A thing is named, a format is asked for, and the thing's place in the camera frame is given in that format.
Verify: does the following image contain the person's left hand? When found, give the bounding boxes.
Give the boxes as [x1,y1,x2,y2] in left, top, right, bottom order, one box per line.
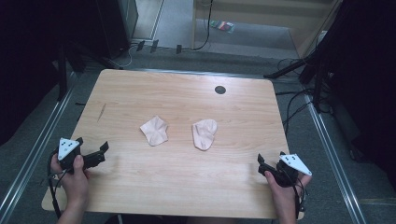
[50,154,92,205]

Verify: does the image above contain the pale pink ankle sock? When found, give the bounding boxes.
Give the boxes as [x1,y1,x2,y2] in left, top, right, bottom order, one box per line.
[139,115,169,147]
[191,119,219,152]

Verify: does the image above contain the colourful packet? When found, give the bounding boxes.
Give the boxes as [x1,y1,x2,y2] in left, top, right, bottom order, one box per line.
[209,20,236,35]

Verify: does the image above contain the person's right hand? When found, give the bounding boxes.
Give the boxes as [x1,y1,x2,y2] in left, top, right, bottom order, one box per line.
[264,170,312,207]

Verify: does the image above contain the white floor cable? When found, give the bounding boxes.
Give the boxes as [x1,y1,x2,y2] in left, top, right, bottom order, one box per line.
[108,43,139,70]

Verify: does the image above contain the metal floor rail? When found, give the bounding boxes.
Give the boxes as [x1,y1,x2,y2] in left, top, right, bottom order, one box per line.
[0,70,78,220]
[304,92,367,224]

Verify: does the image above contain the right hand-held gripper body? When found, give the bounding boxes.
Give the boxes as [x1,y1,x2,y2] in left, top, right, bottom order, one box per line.
[258,153,313,189]

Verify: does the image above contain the black cabinet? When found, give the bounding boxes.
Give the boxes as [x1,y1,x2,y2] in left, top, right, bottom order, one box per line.
[94,0,139,60]

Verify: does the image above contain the black hanging cable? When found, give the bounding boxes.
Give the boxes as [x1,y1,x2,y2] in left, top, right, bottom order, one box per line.
[181,0,215,51]

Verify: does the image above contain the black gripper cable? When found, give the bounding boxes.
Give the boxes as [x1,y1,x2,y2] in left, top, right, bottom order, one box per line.
[276,158,309,220]
[46,150,68,219]

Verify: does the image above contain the black floor cable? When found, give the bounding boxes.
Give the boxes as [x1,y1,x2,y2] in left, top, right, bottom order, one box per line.
[275,88,316,135]

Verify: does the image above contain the light wooden shelf frame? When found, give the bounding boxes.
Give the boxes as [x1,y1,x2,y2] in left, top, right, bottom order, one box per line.
[191,0,344,59]

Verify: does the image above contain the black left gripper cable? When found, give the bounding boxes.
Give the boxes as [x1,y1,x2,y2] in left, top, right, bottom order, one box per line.
[46,150,68,219]

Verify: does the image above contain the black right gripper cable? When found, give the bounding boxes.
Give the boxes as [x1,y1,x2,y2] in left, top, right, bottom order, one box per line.
[276,158,309,220]

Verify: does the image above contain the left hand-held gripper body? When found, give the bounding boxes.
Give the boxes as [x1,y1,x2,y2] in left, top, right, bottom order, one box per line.
[57,137,106,171]

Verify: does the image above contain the dark curtain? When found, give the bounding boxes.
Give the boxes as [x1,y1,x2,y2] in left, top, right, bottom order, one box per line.
[0,0,101,147]
[323,0,396,190]

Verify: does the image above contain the black metal tripod stand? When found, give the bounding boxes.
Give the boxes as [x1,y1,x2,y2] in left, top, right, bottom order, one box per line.
[262,18,332,114]

